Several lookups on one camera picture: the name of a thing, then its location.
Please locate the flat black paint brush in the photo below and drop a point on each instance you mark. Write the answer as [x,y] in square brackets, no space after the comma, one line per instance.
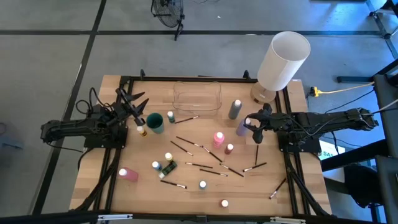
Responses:
[172,183]

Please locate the black floor fan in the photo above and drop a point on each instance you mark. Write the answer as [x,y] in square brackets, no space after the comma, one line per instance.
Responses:
[168,12]

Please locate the clear plastic bin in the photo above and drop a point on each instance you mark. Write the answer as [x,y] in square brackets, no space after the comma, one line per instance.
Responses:
[186,93]

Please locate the small orange red paint bottle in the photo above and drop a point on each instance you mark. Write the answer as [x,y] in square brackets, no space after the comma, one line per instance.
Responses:
[224,203]

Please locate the grey wheeled stand base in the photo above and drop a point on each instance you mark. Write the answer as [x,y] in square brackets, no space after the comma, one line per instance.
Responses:
[387,35]

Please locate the tall salmon pink paint bottle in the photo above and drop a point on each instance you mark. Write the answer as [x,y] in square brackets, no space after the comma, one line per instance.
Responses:
[129,175]

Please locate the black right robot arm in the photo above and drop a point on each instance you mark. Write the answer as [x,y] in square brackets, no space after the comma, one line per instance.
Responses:
[326,121]

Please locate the small teal green paint bottle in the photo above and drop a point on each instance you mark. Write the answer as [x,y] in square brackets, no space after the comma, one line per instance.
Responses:
[171,117]

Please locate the white frame bracket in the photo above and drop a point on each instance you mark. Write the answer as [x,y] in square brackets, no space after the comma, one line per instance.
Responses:
[287,220]
[110,216]

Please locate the small dark red paint bottle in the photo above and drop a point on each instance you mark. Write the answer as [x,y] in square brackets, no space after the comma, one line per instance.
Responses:
[228,150]

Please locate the black office chair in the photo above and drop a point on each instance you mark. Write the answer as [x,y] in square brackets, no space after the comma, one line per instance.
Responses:
[362,185]

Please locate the tall grey paint bottle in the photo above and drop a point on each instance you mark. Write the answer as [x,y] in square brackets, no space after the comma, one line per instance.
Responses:
[234,110]

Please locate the teal plastic cup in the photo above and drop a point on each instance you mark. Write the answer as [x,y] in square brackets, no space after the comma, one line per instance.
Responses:
[157,127]

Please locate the white shade table lamp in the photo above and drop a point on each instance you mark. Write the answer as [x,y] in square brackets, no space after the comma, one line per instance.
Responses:
[280,68]

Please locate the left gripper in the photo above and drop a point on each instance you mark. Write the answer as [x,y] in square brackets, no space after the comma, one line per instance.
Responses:
[125,99]

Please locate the white printed box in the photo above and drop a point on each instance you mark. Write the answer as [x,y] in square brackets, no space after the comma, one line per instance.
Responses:
[331,152]

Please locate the small blue paint bottle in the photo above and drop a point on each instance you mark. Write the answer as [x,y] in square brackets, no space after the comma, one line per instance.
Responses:
[156,165]

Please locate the cerulean blue C825 paint bottle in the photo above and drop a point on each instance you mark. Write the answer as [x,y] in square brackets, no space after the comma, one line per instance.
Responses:
[202,184]

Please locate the tall lavender paint bottle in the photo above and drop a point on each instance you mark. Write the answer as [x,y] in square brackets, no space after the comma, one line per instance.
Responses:
[241,129]

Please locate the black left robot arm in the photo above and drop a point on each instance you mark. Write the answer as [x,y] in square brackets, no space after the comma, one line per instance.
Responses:
[71,127]

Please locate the tall pink apple-label bottle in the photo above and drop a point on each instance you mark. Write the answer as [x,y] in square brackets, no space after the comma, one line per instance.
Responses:
[217,141]

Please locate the small golden yellow paint bottle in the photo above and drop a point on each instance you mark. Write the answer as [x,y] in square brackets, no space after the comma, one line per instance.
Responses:
[142,131]

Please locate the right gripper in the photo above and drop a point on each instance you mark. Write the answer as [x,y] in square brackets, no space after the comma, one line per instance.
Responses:
[269,123]

